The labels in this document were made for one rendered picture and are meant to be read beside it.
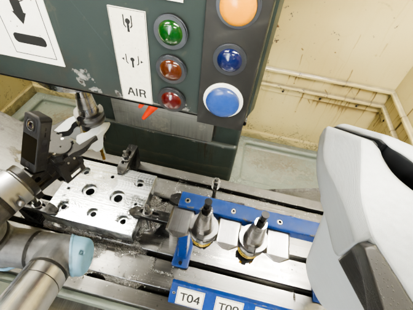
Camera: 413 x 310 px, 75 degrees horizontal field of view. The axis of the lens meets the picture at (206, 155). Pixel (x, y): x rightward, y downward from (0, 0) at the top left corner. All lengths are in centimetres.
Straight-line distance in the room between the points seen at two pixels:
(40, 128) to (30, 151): 6
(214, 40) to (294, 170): 146
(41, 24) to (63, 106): 172
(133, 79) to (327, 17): 113
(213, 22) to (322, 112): 139
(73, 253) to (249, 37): 50
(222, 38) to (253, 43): 2
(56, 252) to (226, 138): 85
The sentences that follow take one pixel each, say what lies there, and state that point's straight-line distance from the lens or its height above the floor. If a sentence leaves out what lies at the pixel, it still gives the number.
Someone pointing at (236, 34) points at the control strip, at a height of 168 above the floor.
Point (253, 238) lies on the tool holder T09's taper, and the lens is 58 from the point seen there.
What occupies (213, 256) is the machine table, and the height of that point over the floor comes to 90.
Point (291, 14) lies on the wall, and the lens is 131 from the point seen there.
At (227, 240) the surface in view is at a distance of 61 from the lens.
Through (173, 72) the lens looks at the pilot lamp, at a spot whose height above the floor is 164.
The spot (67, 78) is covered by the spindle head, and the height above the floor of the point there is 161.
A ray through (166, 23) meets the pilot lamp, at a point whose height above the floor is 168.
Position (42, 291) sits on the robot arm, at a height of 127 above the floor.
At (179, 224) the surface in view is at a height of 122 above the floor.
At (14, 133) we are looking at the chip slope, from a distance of 167.
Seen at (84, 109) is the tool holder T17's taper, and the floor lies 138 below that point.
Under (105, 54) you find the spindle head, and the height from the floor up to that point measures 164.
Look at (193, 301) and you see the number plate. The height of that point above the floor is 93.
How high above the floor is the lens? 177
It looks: 49 degrees down
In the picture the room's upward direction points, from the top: 8 degrees clockwise
